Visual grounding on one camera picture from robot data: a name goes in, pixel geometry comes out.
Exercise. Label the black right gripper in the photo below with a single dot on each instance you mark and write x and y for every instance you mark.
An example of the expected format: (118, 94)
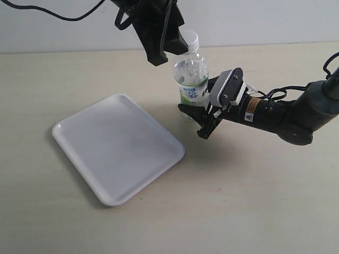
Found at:
(208, 119)

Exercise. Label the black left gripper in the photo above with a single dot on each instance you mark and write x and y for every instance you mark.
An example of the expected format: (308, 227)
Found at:
(156, 24)

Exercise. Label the white bottle cap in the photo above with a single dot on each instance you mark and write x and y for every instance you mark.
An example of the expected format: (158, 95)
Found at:
(192, 40)

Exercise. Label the clear plastic drink bottle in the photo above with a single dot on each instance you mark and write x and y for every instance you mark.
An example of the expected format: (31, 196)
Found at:
(191, 74)

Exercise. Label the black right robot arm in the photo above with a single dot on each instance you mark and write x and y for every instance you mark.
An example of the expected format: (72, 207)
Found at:
(293, 113)

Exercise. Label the white rectangular plastic tray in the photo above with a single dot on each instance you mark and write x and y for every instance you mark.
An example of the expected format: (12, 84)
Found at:
(117, 148)

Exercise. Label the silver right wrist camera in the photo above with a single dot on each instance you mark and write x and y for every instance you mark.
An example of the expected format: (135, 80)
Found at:
(226, 88)

